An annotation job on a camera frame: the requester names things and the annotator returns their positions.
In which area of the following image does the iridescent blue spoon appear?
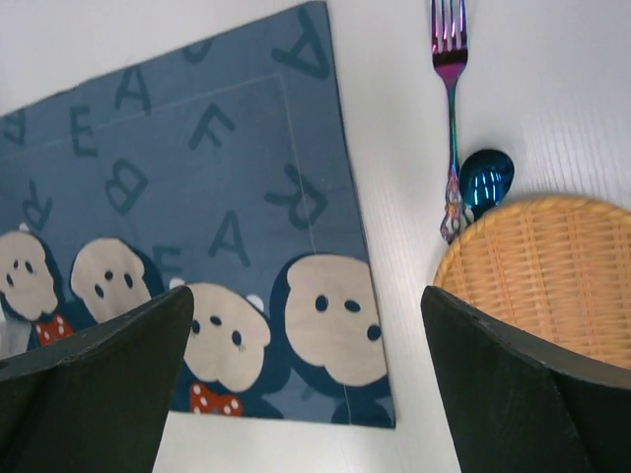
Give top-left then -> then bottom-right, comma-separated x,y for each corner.
459,149 -> 515,220

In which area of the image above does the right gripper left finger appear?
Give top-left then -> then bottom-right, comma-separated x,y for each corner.
1,287 -> 193,472

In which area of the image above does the round woven wicker plate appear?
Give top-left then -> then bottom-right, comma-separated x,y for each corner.
434,196 -> 630,368

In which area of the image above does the iridescent purple fork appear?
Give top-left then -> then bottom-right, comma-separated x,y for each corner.
431,0 -> 470,243

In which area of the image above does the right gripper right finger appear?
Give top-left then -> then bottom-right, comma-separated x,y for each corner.
420,286 -> 630,472

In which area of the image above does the blue bear placemat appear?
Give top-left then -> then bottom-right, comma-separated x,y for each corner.
1,1 -> 395,429

